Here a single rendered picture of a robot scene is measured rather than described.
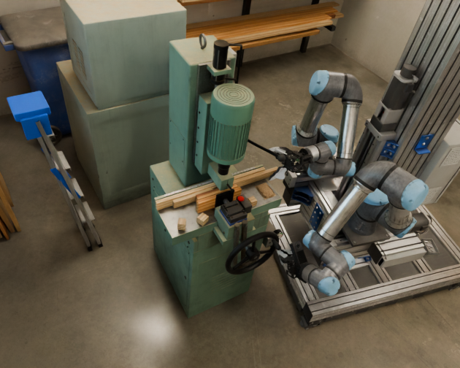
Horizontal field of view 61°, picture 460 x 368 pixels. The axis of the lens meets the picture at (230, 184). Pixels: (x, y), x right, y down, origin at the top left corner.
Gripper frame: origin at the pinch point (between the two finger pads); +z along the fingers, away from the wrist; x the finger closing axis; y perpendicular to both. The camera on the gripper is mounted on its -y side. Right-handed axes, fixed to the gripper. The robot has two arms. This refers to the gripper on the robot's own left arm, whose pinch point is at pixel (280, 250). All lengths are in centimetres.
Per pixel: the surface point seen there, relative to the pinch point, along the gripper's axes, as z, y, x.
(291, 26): 222, -101, 186
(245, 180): 30.1, -26.2, 3.4
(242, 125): 2, -60, -10
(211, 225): 18.8, -14.8, -23.8
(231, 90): 6, -75, -10
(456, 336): -11, 106, 118
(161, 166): 70, -34, -27
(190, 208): 28.9, -21.9, -28.5
